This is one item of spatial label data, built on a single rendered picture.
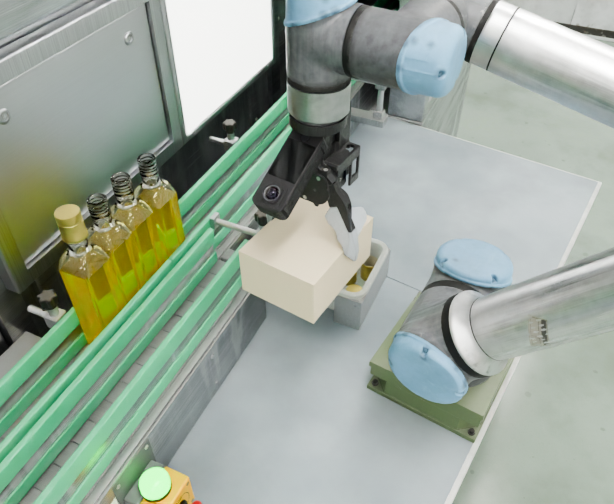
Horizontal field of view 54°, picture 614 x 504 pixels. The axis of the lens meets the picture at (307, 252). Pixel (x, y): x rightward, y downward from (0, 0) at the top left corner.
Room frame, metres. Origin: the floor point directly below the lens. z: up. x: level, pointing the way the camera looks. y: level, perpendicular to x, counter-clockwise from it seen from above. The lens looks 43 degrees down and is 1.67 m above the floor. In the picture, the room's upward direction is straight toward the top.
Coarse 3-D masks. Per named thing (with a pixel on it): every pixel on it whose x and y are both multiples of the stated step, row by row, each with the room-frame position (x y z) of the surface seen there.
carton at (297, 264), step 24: (312, 216) 0.67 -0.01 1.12; (264, 240) 0.61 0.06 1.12; (288, 240) 0.61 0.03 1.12; (312, 240) 0.61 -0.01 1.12; (336, 240) 0.61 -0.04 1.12; (360, 240) 0.63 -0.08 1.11; (240, 264) 0.59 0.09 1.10; (264, 264) 0.57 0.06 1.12; (288, 264) 0.57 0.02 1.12; (312, 264) 0.57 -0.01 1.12; (336, 264) 0.58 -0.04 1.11; (360, 264) 0.64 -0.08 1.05; (264, 288) 0.57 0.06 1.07; (288, 288) 0.55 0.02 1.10; (312, 288) 0.53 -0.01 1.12; (336, 288) 0.58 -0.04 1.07; (312, 312) 0.53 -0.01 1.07
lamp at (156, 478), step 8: (144, 472) 0.42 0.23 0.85; (152, 472) 0.42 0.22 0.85; (160, 472) 0.42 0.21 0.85; (144, 480) 0.40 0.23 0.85; (152, 480) 0.40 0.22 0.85; (160, 480) 0.40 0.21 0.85; (168, 480) 0.41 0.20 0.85; (144, 488) 0.39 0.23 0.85; (152, 488) 0.39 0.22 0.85; (160, 488) 0.39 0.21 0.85; (168, 488) 0.40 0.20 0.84; (144, 496) 0.39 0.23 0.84; (152, 496) 0.39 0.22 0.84; (160, 496) 0.39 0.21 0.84
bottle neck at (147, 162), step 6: (138, 156) 0.79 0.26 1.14; (144, 156) 0.80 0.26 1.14; (150, 156) 0.80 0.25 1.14; (138, 162) 0.78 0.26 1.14; (144, 162) 0.78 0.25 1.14; (150, 162) 0.78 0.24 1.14; (156, 162) 0.79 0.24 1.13; (144, 168) 0.77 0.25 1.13; (150, 168) 0.78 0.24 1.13; (156, 168) 0.79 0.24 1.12; (144, 174) 0.78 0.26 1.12; (150, 174) 0.78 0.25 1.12; (156, 174) 0.78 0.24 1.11; (144, 180) 0.78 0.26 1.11; (150, 180) 0.77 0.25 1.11; (156, 180) 0.78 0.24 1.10; (144, 186) 0.78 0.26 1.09; (150, 186) 0.77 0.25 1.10
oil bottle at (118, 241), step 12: (120, 228) 0.68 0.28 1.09; (96, 240) 0.66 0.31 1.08; (108, 240) 0.66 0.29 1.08; (120, 240) 0.67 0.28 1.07; (132, 240) 0.69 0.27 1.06; (108, 252) 0.65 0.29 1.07; (120, 252) 0.66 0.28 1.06; (132, 252) 0.68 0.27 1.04; (120, 264) 0.66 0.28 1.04; (132, 264) 0.68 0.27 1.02; (120, 276) 0.65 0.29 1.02; (132, 276) 0.67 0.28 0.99; (120, 288) 0.65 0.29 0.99; (132, 288) 0.67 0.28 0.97
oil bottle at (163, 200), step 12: (144, 192) 0.77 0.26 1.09; (156, 192) 0.77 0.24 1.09; (168, 192) 0.78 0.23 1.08; (156, 204) 0.76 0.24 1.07; (168, 204) 0.77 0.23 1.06; (156, 216) 0.75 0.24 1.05; (168, 216) 0.77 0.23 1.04; (180, 216) 0.80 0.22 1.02; (168, 228) 0.76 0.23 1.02; (180, 228) 0.79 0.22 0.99; (168, 240) 0.76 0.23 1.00; (180, 240) 0.79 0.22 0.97; (168, 252) 0.76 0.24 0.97
